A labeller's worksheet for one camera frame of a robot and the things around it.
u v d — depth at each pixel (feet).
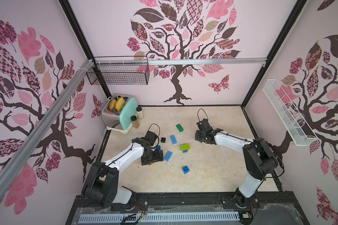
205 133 2.37
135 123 3.34
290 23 2.44
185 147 2.95
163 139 3.20
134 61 3.02
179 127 3.40
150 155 2.38
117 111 3.09
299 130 2.16
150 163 2.87
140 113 3.58
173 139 3.20
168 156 2.95
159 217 2.29
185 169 2.70
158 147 3.06
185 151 3.01
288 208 2.33
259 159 1.56
